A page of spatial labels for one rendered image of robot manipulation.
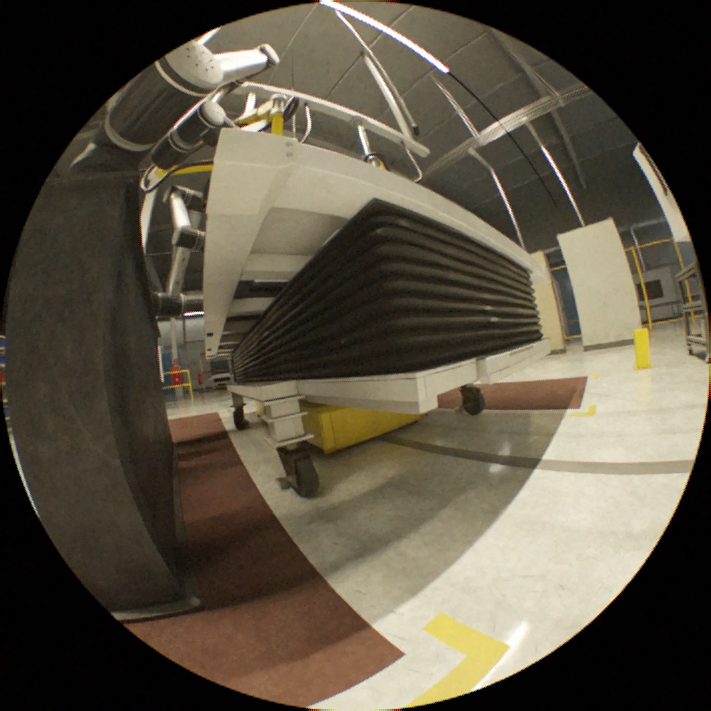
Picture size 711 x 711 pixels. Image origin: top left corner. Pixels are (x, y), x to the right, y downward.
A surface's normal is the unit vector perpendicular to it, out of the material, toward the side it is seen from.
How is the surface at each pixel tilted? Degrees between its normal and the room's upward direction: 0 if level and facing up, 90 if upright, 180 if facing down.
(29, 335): 90
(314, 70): 176
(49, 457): 90
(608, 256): 90
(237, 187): 180
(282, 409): 90
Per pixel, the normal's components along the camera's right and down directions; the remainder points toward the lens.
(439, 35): 0.09, 0.99
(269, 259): 0.55, -0.11
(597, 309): -0.82, 0.11
